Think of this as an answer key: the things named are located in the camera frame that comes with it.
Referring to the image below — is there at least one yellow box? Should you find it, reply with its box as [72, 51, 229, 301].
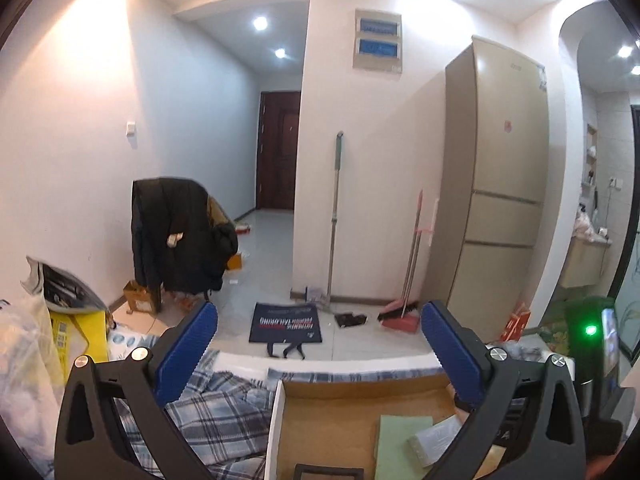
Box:
[49, 307, 113, 381]

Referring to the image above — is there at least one pink dustpan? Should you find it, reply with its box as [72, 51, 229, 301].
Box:
[381, 230, 436, 333]

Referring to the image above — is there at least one grey printed bag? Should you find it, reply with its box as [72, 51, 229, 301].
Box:
[25, 256, 108, 313]

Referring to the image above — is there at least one beige electrical panel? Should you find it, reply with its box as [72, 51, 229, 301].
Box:
[352, 8, 403, 73]

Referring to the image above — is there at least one red cardboard box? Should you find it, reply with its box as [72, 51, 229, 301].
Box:
[505, 302, 533, 343]

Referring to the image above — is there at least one patterned floor mat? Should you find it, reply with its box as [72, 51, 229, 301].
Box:
[537, 300, 571, 361]

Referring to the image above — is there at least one black-framed patterned glass door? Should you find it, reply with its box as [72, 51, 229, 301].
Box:
[607, 105, 640, 311]

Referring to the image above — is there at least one black jacket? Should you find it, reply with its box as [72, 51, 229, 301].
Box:
[131, 176, 240, 293]

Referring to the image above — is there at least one pale green box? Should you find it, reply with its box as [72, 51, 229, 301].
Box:
[375, 414, 458, 463]

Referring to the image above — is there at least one small black device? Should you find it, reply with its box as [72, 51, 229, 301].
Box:
[292, 464, 365, 480]

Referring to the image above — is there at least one brown cardboard box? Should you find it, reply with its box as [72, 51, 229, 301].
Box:
[122, 280, 161, 316]

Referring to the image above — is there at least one pink towel pile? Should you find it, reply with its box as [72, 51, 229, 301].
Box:
[574, 210, 598, 238]

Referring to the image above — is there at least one white cardboard box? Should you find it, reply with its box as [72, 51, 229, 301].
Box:
[267, 372, 506, 480]

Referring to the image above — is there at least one red broom and dustpan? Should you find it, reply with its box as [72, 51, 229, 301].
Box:
[377, 190, 426, 322]

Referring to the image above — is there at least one wooden chair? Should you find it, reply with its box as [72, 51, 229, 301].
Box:
[152, 280, 213, 313]

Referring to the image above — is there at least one blue dotted white pack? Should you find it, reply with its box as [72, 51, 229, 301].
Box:
[107, 327, 166, 363]

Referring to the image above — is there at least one dark blue tote bag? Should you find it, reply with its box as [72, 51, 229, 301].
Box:
[248, 301, 322, 361]

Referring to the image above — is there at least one beige vanity cabinet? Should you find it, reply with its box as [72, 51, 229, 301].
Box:
[560, 237, 613, 291]

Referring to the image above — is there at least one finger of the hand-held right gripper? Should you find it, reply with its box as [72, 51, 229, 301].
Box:
[492, 392, 528, 446]

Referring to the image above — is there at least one metal mop with green grip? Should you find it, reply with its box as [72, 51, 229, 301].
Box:
[290, 131, 345, 313]

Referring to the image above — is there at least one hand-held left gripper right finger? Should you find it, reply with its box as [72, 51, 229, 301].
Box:
[420, 300, 587, 480]

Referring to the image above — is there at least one blue plaid blanket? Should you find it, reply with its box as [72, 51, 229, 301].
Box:
[112, 332, 576, 480]

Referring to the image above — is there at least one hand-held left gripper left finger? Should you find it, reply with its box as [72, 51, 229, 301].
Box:
[54, 301, 219, 480]

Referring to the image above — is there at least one white plastic bag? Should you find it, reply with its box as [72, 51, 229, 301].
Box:
[0, 295, 66, 461]

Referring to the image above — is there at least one beige refrigerator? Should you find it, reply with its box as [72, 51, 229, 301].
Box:
[430, 35, 550, 343]

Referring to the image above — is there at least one white plastic item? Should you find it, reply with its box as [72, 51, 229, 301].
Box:
[406, 416, 471, 468]

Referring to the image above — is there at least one recessed wall shelf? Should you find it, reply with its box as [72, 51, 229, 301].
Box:
[582, 122, 600, 196]

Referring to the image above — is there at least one dark brown door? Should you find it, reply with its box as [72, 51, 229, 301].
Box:
[256, 91, 302, 211]

